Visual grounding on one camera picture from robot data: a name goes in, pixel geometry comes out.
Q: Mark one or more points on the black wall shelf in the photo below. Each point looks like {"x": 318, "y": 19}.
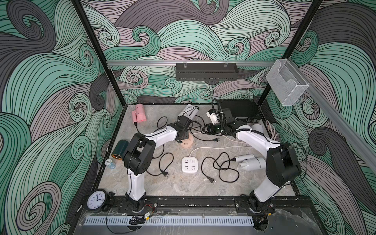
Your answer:
{"x": 207, "y": 72}

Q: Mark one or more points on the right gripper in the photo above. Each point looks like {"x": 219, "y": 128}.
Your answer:
{"x": 209, "y": 127}

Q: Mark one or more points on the round wall clock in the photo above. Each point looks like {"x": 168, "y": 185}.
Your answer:
{"x": 96, "y": 200}

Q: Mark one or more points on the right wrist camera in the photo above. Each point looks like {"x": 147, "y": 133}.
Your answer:
{"x": 220, "y": 115}

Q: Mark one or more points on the white hair dryer right front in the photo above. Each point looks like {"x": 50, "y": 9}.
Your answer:
{"x": 249, "y": 162}

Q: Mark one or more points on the white slotted cable duct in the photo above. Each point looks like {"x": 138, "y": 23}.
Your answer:
{"x": 172, "y": 221}

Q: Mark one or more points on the small clear bottle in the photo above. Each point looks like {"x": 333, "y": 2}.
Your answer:
{"x": 110, "y": 164}

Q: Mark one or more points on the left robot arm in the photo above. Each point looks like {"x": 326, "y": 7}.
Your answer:
{"x": 138, "y": 157}

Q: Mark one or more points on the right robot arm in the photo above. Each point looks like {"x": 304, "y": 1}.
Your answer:
{"x": 279, "y": 160}

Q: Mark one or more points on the white hair dryer right back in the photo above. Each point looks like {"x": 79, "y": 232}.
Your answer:
{"x": 258, "y": 127}

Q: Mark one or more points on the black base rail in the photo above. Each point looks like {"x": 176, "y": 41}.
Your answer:
{"x": 238, "y": 204}

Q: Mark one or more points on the pink hair dryer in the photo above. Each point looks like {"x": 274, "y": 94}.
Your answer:
{"x": 139, "y": 115}

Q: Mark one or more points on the white square power strip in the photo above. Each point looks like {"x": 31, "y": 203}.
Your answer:
{"x": 189, "y": 165}

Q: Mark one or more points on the clear mesh wall holder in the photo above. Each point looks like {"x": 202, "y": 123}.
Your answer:
{"x": 287, "y": 81}

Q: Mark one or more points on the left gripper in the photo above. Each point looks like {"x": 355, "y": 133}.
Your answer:
{"x": 186, "y": 134}

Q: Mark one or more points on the white folded hair dryer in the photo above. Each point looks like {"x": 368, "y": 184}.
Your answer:
{"x": 189, "y": 111}

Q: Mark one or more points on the black case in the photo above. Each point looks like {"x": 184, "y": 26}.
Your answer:
{"x": 245, "y": 110}

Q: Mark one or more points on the pink round power strip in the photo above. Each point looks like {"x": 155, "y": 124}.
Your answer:
{"x": 187, "y": 143}

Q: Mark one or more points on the dark green hair dryer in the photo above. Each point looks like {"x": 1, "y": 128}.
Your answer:
{"x": 120, "y": 149}

